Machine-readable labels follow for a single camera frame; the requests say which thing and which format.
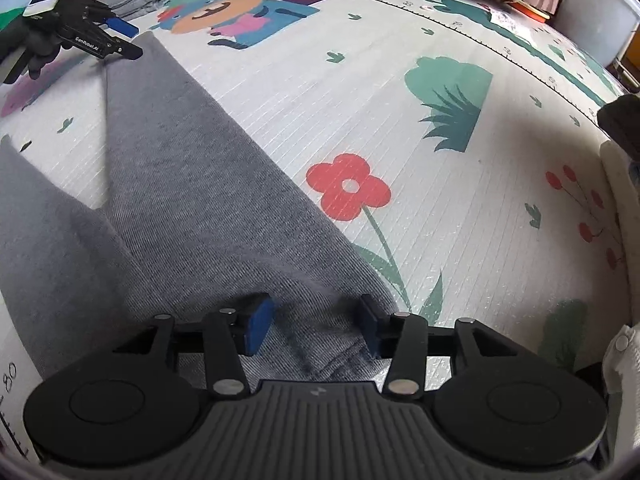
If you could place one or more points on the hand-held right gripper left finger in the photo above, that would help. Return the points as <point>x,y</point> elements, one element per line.
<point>259,324</point>

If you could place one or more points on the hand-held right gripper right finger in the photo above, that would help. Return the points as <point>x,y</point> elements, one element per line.
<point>369,325</point>

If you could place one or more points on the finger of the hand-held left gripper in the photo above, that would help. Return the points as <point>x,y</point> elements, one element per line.
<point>116,46</point>
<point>123,26</point>

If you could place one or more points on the grey pants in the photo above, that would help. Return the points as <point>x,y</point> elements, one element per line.
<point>190,200</point>

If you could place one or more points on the person's left hand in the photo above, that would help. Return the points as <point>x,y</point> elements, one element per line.
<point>41,54</point>

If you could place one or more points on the printed cartoon play mat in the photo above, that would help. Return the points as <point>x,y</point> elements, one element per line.
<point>400,125</point>

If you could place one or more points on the white cloth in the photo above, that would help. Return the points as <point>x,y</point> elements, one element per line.
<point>625,360</point>

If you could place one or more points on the dark brown object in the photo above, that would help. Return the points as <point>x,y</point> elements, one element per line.
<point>622,120</point>

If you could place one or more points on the white plastic storage bin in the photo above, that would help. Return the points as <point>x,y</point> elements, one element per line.
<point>597,15</point>

